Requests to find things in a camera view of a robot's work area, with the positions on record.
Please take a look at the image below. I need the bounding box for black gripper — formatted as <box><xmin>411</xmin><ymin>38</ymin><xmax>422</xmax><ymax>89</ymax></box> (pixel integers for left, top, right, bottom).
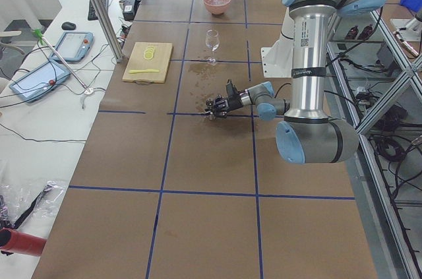
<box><xmin>200</xmin><ymin>92</ymin><xmax>247</xmax><ymax>119</ymax></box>

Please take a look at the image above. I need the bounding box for steel cocktail jigger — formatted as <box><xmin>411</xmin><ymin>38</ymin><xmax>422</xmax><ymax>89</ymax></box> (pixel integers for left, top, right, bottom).
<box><xmin>205</xmin><ymin>107</ymin><xmax>214</xmax><ymax>121</ymax></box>

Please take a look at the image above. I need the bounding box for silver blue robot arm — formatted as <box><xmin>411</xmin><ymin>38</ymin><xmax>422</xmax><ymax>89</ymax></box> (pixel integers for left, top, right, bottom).
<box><xmin>205</xmin><ymin>0</ymin><xmax>386</xmax><ymax>164</ymax></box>

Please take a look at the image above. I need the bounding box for clear wine glass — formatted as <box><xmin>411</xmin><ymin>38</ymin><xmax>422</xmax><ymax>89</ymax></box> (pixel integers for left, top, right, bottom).
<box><xmin>205</xmin><ymin>29</ymin><xmax>220</xmax><ymax>65</ymax></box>

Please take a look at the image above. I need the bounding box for pink bowl of ice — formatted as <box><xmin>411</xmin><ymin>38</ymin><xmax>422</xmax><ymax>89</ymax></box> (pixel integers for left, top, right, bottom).
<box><xmin>202</xmin><ymin>0</ymin><xmax>231</xmax><ymax>15</ymax></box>

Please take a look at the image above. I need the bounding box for bamboo cutting board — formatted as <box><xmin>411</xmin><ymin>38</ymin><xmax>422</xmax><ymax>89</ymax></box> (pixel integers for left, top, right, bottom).
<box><xmin>122</xmin><ymin>42</ymin><xmax>173</xmax><ymax>83</ymax></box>

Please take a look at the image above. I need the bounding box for yellow plastic knife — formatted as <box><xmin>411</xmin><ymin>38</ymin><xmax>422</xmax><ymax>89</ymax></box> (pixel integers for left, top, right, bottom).
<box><xmin>129</xmin><ymin>69</ymin><xmax>160</xmax><ymax>74</ymax></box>

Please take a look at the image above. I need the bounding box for far blue teach pendant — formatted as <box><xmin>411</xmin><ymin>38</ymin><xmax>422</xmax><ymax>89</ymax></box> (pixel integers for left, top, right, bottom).
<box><xmin>54</xmin><ymin>32</ymin><xmax>94</xmax><ymax>63</ymax></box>

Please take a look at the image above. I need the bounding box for blue teach pendant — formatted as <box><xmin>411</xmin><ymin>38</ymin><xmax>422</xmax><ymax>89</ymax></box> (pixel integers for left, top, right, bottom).
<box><xmin>54</xmin><ymin>32</ymin><xmax>94</xmax><ymax>63</ymax></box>
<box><xmin>9</xmin><ymin>61</ymin><xmax>70</xmax><ymax>103</ymax></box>

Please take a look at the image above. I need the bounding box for black keyboard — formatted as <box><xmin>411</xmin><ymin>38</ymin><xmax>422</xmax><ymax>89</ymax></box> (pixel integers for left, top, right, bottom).
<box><xmin>87</xmin><ymin>0</ymin><xmax>110</xmax><ymax>21</ymax></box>

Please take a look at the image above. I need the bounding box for black computer mouse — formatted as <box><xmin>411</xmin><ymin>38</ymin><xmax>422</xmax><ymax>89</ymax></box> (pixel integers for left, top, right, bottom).
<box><xmin>61</xmin><ymin>21</ymin><xmax>76</xmax><ymax>30</ymax></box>

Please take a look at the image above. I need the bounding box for near blue teach pendant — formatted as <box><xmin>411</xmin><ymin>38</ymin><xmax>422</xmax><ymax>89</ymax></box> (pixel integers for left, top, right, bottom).
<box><xmin>9</xmin><ymin>61</ymin><xmax>70</xmax><ymax>103</ymax></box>

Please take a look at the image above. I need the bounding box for metal rod with green tip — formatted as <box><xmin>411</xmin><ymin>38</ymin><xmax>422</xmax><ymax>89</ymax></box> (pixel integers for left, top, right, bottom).
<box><xmin>33</xmin><ymin>29</ymin><xmax>94</xmax><ymax>95</ymax></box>

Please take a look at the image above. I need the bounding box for clear plastic bag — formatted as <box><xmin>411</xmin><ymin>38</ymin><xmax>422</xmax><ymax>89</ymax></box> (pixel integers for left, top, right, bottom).
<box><xmin>1</xmin><ymin>179</ymin><xmax>67</xmax><ymax>230</ymax></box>

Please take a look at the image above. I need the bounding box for red thermos bottle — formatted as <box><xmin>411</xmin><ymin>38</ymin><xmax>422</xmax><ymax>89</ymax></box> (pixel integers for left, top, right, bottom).
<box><xmin>1</xmin><ymin>228</ymin><xmax>47</xmax><ymax>257</ymax></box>

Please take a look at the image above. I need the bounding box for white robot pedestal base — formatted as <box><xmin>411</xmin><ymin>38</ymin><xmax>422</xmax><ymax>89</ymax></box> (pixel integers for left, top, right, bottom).
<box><xmin>261</xmin><ymin>9</ymin><xmax>294</xmax><ymax>78</ymax></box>

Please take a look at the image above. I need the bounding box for aluminium frame post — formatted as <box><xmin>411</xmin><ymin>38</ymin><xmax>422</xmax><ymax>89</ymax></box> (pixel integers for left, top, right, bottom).
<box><xmin>90</xmin><ymin>0</ymin><xmax>124</xmax><ymax>63</ymax></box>

